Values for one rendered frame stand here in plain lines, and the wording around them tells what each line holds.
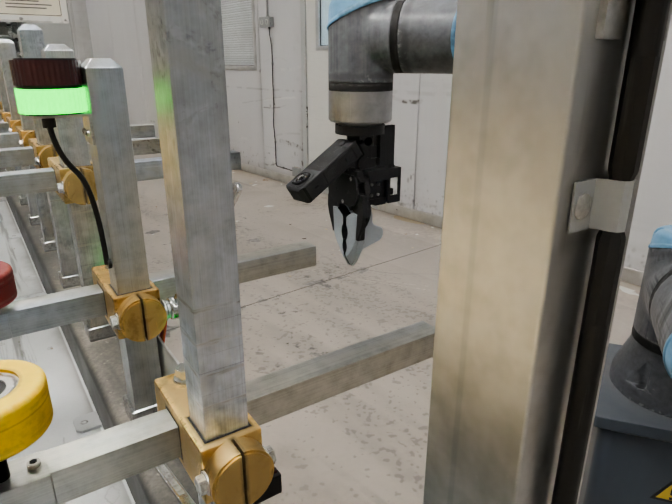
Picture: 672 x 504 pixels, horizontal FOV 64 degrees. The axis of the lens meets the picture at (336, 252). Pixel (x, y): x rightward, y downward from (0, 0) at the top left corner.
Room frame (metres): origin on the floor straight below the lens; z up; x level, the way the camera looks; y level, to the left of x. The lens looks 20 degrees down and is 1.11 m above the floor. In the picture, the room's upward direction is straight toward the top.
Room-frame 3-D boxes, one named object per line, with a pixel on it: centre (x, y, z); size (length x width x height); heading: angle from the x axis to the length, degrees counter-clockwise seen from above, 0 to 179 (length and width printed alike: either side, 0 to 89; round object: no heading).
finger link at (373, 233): (0.78, -0.05, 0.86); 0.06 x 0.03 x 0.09; 124
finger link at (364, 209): (0.76, -0.03, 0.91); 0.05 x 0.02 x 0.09; 34
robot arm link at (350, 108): (0.79, -0.03, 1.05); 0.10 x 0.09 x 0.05; 34
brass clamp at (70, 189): (0.79, 0.39, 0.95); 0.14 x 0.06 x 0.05; 34
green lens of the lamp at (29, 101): (0.54, 0.27, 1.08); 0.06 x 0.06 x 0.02
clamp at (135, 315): (0.58, 0.25, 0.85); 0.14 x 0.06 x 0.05; 34
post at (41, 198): (1.18, 0.65, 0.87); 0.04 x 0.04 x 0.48; 34
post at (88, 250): (0.77, 0.37, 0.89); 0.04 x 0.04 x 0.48; 34
